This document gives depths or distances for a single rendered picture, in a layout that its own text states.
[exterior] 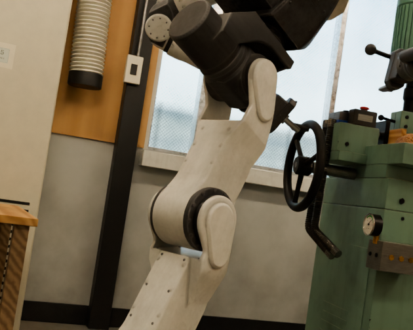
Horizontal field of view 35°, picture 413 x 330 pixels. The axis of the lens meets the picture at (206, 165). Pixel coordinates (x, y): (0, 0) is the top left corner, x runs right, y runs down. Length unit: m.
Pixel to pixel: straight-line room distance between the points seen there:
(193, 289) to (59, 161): 1.77
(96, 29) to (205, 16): 1.59
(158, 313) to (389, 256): 0.72
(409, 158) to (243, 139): 0.58
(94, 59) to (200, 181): 1.61
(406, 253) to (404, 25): 0.76
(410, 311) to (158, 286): 0.84
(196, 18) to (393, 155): 0.77
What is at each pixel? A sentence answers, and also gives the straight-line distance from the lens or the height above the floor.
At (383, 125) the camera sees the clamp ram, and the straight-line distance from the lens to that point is 2.18.
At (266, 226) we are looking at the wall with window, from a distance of 3.41.
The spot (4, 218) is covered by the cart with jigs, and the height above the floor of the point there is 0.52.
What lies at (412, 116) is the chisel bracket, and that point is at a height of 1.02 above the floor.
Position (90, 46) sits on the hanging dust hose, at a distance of 2.97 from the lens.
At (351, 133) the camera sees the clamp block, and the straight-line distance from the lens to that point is 2.08.
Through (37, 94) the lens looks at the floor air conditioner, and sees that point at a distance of 2.80.
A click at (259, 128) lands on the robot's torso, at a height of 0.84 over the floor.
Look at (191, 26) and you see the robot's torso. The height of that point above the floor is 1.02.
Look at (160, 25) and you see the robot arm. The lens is 1.88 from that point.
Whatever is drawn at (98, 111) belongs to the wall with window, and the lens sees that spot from 3.12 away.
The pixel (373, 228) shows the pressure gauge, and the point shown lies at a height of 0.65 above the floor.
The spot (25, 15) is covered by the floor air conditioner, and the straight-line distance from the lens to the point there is 2.85.
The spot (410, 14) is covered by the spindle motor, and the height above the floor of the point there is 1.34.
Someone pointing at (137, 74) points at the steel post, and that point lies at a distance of 3.08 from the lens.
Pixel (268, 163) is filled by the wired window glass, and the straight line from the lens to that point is 3.48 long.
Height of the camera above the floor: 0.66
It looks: 3 degrees up
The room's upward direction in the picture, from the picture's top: 9 degrees clockwise
